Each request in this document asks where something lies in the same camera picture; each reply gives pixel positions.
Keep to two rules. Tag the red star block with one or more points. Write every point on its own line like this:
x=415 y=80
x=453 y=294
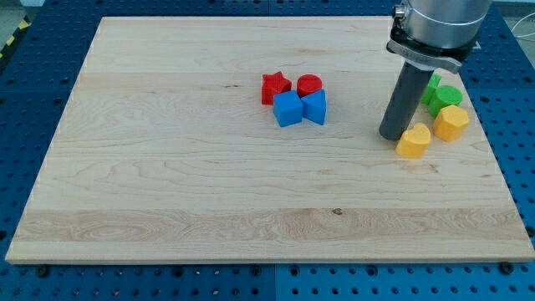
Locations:
x=273 y=84

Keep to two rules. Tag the yellow heart block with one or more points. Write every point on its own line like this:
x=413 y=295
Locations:
x=414 y=142

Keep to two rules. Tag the red cylinder block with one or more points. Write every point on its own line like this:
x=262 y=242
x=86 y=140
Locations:
x=308 y=84

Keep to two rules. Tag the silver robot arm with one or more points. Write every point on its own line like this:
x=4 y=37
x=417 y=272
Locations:
x=428 y=35

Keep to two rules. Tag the blue cube block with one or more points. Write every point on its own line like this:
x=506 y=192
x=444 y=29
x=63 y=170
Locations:
x=287 y=108

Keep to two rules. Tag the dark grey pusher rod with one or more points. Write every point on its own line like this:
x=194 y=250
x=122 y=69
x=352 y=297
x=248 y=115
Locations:
x=406 y=96

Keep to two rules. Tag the green cylinder block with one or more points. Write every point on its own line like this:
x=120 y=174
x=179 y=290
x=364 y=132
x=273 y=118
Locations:
x=442 y=97

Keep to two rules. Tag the yellow hexagon block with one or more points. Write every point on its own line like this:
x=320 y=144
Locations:
x=451 y=123

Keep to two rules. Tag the green block behind rod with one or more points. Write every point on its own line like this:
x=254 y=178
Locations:
x=430 y=89

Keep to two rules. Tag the blue triangle block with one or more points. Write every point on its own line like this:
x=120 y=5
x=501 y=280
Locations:
x=315 y=107

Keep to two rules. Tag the wooden board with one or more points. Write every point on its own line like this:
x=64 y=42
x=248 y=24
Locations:
x=164 y=154

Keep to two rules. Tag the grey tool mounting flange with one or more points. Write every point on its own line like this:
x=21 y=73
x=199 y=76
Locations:
x=418 y=53

